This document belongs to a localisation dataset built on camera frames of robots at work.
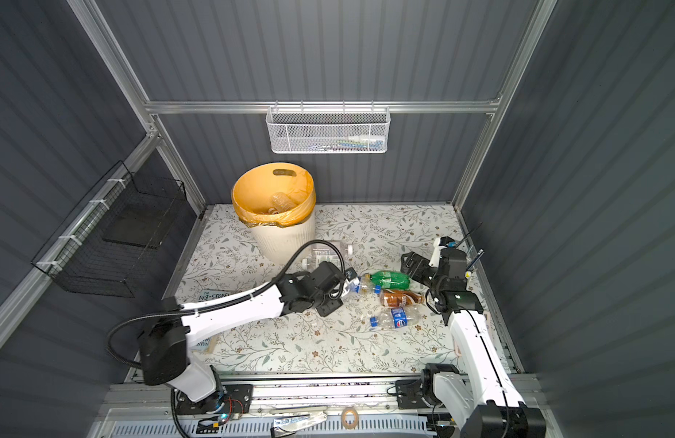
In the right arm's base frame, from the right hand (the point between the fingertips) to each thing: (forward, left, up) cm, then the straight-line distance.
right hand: (420, 261), depth 81 cm
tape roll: (-38, +23, -17) cm, 47 cm away
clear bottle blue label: (-12, +6, -14) cm, 20 cm away
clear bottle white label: (+10, +37, -18) cm, 43 cm away
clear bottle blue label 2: (0, +15, -16) cm, 22 cm away
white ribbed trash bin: (+10, +45, -4) cm, 46 cm away
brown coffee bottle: (-6, +5, -13) cm, 15 cm away
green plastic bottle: (+2, +6, -15) cm, 16 cm away
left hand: (-9, +25, -6) cm, 27 cm away
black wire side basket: (-1, +87, +11) cm, 87 cm away
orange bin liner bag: (+26, +54, +6) cm, 60 cm away
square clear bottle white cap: (+12, +30, -13) cm, 35 cm away
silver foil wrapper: (-40, +37, -16) cm, 56 cm away
